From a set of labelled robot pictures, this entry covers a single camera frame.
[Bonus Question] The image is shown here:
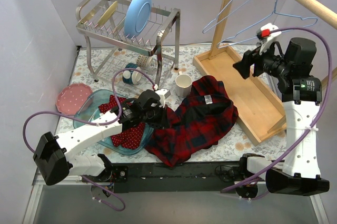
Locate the clear blue glass tray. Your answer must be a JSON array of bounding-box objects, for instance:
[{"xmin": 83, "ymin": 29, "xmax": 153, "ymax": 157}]
[{"xmin": 75, "ymin": 89, "xmax": 153, "ymax": 155}]

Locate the wooden clothes rack frame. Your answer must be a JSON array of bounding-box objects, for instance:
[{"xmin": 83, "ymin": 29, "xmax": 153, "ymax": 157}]
[{"xmin": 193, "ymin": 0, "xmax": 337, "ymax": 146}]

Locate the patterned cup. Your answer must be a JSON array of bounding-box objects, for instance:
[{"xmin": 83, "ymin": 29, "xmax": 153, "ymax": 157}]
[{"xmin": 136, "ymin": 54, "xmax": 153, "ymax": 69}]

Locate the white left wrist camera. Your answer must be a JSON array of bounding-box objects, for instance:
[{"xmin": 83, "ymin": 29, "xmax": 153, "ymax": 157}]
[{"xmin": 155, "ymin": 89, "xmax": 171, "ymax": 108}]

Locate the light blue wire hanger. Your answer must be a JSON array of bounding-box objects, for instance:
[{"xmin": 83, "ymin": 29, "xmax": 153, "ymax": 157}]
[
  {"xmin": 202, "ymin": 0, "xmax": 270, "ymax": 34},
  {"xmin": 217, "ymin": 0, "xmax": 318, "ymax": 48}
]

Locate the white ceramic mug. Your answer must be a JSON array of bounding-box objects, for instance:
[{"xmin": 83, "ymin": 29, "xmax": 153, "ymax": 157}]
[{"xmin": 175, "ymin": 72, "xmax": 193, "ymax": 97}]

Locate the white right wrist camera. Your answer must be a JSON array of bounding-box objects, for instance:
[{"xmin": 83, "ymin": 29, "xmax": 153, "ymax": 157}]
[{"xmin": 256, "ymin": 23, "xmax": 282, "ymax": 55}]

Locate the light blue plate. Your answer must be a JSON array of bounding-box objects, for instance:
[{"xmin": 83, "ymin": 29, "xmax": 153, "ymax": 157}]
[{"xmin": 124, "ymin": 0, "xmax": 152, "ymax": 39}]

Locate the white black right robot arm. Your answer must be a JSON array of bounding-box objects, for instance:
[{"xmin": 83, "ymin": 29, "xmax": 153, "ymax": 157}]
[{"xmin": 233, "ymin": 37, "xmax": 330, "ymax": 196}]

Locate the red plaid skirt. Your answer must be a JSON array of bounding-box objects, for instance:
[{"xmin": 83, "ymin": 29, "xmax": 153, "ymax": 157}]
[{"xmin": 145, "ymin": 75, "xmax": 239, "ymax": 167}]

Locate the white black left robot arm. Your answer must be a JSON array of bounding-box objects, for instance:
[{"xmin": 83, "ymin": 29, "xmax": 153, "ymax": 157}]
[{"xmin": 33, "ymin": 89, "xmax": 171, "ymax": 186}]

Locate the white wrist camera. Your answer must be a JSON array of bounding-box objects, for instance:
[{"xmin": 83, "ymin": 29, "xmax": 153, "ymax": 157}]
[
  {"xmin": 155, "ymin": 89, "xmax": 171, "ymax": 108},
  {"xmin": 256, "ymin": 23, "xmax": 282, "ymax": 55}
]

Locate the pink polka dot plate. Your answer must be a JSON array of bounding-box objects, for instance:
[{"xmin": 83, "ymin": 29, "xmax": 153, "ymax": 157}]
[{"xmin": 55, "ymin": 83, "xmax": 93, "ymax": 115}]

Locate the red polka dot cloth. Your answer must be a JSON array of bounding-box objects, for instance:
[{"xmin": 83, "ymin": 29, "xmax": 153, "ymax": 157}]
[{"xmin": 98, "ymin": 95, "xmax": 145, "ymax": 150}]

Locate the floral tablecloth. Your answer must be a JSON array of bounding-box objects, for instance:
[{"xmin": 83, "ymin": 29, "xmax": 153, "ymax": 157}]
[{"xmin": 70, "ymin": 44, "xmax": 286, "ymax": 163}]

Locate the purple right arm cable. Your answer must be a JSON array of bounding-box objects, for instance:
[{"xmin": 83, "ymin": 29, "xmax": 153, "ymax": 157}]
[{"xmin": 220, "ymin": 26, "xmax": 331, "ymax": 200}]

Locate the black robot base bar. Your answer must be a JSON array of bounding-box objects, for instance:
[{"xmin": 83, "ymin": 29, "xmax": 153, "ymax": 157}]
[{"xmin": 89, "ymin": 161, "xmax": 246, "ymax": 194}]

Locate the cream yellow plate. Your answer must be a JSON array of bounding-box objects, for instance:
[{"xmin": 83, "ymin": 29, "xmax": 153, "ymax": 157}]
[{"xmin": 95, "ymin": 1, "xmax": 118, "ymax": 27}]

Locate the steel dish rack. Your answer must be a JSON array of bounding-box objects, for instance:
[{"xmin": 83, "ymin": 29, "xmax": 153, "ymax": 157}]
[{"xmin": 75, "ymin": 0, "xmax": 181, "ymax": 87}]

